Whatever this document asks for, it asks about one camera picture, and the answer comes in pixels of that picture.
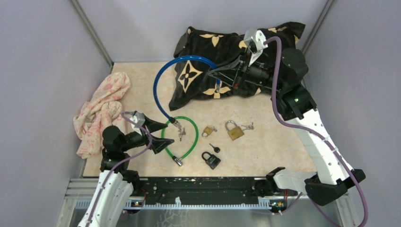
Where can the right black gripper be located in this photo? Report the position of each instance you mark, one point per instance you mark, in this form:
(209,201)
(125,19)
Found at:
(238,75)

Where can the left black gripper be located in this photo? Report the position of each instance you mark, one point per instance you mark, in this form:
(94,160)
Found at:
(158,144)

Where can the green cable lock keys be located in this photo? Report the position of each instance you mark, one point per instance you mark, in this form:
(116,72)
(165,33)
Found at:
(182,133)

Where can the small brass padlock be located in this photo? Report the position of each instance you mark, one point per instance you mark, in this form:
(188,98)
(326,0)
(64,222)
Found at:
(207,131)

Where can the large brass padlock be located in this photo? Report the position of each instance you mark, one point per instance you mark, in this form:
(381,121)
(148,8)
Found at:
(233,130)

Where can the black Kaijing padlock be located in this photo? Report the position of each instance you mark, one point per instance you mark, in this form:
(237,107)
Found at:
(211,160)

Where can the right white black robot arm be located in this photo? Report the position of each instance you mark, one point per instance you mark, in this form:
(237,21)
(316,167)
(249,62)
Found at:
(295,108)

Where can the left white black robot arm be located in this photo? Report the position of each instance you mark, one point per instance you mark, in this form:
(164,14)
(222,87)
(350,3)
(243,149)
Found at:
(116,183)

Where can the black head key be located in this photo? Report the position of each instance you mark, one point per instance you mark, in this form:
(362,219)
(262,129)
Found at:
(215,148)

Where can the black pillow with beige flowers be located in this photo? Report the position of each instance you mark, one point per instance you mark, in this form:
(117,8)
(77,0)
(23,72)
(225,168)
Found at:
(192,82)

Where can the pink floral white cloth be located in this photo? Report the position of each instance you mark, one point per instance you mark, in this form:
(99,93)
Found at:
(103,110)

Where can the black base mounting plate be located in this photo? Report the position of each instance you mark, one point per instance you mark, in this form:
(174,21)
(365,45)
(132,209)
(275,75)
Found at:
(207,190)

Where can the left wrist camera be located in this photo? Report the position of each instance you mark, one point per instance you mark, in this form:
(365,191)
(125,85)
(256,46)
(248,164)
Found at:
(138,118)

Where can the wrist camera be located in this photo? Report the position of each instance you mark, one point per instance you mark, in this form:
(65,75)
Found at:
(254,39)
(138,118)

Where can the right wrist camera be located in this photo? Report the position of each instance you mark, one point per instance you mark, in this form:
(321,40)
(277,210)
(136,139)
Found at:
(254,39)

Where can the aluminium frame rail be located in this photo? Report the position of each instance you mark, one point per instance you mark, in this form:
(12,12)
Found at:
(319,193)

